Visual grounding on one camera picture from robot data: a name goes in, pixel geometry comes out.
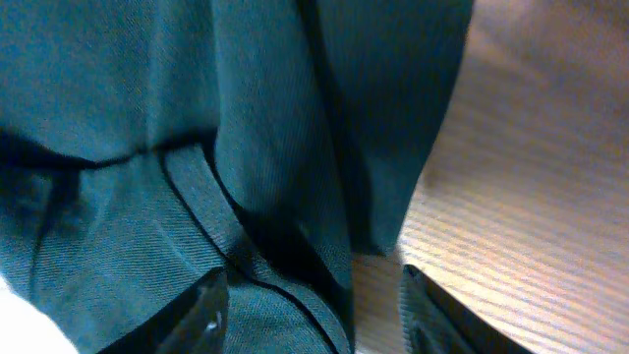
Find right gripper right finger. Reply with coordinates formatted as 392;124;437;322
399;265;532;354

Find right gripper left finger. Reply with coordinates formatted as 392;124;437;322
99;267;229;354

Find black t-shirt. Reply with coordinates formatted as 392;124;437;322
1;0;473;353

